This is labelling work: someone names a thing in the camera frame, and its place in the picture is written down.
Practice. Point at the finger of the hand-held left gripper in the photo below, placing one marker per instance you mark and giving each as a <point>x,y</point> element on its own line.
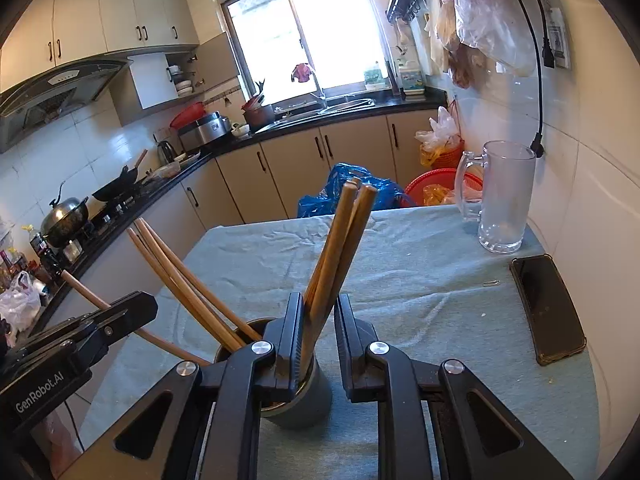
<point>130,312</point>

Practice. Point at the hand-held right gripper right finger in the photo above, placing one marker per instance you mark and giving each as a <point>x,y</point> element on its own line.
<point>346,340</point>

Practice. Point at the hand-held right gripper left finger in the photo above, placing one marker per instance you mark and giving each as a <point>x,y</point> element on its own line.
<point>295,340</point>

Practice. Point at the wooden chopstick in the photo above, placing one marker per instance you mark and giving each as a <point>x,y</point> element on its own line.
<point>170,285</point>
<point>356,181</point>
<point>85,290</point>
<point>190,275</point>
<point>350,250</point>
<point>332,245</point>

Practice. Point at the dark grey cup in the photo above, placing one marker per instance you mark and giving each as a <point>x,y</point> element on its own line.
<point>310,400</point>

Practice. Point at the crumpled white plastic bag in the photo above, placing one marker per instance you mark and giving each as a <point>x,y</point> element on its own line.
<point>20,305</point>

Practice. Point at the light blue table towel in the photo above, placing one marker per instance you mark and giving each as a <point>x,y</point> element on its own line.
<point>425,310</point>

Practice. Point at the gas stove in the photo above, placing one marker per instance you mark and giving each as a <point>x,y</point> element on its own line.
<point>107,215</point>

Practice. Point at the dark sauce bottle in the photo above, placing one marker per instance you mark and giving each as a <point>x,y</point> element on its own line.
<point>36,247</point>

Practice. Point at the black wok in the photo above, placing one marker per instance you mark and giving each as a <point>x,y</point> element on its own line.
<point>117,185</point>

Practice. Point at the blue plastic bag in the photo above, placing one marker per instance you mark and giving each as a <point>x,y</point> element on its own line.
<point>320,202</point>

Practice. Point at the plastic food container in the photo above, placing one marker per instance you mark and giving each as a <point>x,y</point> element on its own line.
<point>170,167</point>

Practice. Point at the dark kettle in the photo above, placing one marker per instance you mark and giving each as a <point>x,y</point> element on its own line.
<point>166,152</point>

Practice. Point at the beige lower cabinets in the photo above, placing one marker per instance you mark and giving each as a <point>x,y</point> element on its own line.
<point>290,165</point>

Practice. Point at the beige cabinets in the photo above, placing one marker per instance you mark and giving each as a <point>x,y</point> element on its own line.
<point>100,15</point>
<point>290,165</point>

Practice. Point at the red plastic basket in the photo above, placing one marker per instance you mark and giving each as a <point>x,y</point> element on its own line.
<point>430,180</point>

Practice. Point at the stainless rice cooker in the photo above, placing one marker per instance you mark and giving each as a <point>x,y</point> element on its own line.
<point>205,132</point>

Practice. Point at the black smartphone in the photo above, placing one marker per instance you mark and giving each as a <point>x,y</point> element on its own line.
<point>547,310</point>

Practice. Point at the red colander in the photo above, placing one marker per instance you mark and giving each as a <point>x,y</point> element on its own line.
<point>187,116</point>

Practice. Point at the orange basket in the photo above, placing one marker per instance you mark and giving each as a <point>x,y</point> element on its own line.
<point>447,157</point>

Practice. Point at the clear glass mug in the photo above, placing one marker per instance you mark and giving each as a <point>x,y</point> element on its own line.
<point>505,200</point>

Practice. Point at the white mortar bowl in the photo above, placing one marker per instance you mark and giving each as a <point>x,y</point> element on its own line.
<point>241,131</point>

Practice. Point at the black kitchen countertop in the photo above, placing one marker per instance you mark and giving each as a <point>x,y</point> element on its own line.
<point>300,125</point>

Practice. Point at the brown pot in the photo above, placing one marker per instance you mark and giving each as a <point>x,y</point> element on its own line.
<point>260,116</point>

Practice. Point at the steel sink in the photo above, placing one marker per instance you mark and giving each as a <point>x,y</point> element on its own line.
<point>325,107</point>

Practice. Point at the black range hood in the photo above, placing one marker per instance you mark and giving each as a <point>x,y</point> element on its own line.
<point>55,90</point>

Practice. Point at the stack of white bowls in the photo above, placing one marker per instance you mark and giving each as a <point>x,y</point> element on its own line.
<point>182,82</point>

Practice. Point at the metal faucet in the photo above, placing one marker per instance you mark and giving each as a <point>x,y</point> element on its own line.
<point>320,90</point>

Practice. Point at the green box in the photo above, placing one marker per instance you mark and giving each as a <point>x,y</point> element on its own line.
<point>374,77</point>

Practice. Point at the pink cloth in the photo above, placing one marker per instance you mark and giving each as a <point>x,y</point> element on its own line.
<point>301,72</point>

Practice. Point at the white detergent bottle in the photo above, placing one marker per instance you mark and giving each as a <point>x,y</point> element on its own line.
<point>412,77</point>

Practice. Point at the beige upper cabinets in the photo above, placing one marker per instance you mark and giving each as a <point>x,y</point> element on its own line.
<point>100,15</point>

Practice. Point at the kitchen window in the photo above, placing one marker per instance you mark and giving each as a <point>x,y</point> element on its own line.
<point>310,25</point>

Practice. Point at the hanging plastic bags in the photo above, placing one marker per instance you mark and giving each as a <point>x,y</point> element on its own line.
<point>485,25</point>

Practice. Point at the white power strip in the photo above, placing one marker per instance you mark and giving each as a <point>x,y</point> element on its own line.
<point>557,37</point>

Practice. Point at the open wall cabinet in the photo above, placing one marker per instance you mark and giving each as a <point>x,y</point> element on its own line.
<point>150,80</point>

